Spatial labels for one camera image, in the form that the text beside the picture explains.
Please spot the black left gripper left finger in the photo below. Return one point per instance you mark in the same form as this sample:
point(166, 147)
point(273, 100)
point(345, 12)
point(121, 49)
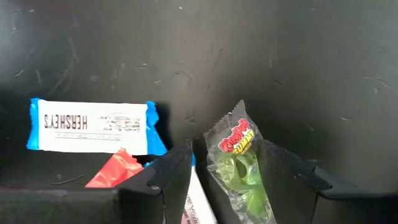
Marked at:
point(140, 205)

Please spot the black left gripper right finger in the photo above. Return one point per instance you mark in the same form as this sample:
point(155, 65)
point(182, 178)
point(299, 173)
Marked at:
point(295, 193)

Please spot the white blue Hershey's bar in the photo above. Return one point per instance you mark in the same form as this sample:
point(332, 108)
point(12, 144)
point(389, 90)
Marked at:
point(93, 127)
point(200, 202)

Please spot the red Skittles packet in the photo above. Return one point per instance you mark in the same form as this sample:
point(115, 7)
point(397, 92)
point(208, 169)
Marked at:
point(115, 171)

